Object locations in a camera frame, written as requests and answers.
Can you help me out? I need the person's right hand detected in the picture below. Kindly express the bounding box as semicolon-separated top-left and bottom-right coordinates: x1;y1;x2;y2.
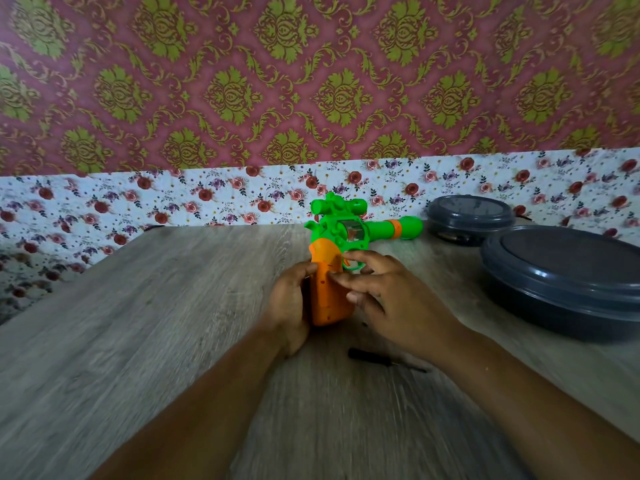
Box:
329;250;463;366

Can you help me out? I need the person's left hand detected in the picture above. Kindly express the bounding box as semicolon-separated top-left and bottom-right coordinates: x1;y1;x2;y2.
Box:
259;261;319;356

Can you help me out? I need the green and orange toy gun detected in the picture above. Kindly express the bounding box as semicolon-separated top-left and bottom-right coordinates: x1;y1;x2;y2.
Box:
304;192;424;327

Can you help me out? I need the person's left forearm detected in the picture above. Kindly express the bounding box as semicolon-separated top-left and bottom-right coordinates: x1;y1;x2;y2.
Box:
87;322;290;480

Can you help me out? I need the person's right forearm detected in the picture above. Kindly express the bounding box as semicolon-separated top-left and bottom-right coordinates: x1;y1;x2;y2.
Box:
433;322;640;480

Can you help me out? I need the black screwdriver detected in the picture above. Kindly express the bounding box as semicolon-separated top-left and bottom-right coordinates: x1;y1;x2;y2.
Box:
348;348;429;374

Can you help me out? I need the small dark grey lidded container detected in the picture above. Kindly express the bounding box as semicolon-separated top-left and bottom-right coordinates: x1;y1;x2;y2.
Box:
425;195;516;247

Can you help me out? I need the large dark grey lidded container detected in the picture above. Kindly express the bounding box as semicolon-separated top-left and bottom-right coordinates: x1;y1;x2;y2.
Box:
480;225;640;342

